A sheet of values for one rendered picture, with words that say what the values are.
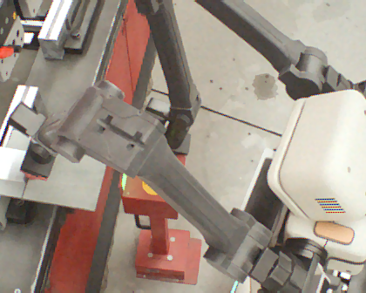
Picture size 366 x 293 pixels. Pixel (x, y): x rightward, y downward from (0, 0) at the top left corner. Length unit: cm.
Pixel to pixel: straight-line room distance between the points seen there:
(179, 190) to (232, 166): 171
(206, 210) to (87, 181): 55
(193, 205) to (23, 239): 72
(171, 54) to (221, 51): 161
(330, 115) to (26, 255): 82
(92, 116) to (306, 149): 40
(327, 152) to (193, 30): 208
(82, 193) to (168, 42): 40
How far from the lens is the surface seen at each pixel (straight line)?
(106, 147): 66
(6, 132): 142
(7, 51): 117
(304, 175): 90
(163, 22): 116
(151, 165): 68
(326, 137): 93
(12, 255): 140
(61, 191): 129
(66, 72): 165
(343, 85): 117
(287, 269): 96
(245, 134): 253
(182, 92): 129
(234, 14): 109
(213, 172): 242
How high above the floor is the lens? 214
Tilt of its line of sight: 59 degrees down
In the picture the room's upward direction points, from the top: straight up
